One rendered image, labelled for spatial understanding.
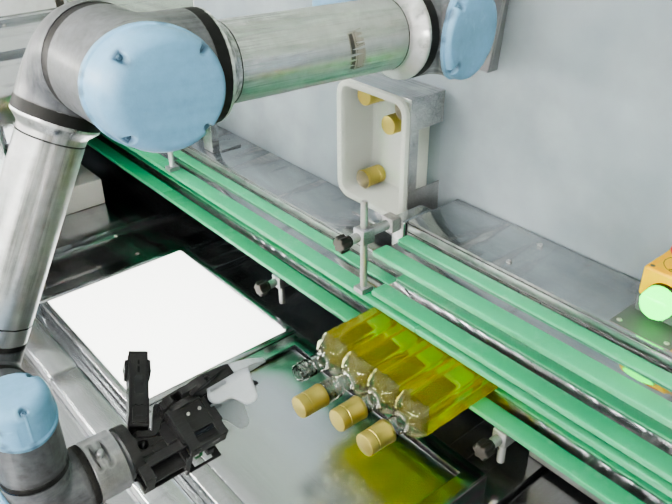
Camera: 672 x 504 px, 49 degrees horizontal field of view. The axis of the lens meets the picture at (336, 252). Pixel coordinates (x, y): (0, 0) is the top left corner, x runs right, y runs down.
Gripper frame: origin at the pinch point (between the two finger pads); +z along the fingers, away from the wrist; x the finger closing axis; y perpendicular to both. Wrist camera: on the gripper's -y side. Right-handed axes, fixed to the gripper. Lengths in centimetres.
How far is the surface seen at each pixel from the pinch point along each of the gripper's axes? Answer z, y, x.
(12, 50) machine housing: 16, -121, -35
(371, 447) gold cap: 7.9, 17.6, -0.4
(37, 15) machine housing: 35, -152, -48
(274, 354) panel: 18.5, -12.0, -26.6
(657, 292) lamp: 39, 27, 26
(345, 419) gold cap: 8.3, 12.0, -2.1
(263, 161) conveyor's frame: 44, -54, -25
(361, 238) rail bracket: 27.2, -9.9, 3.7
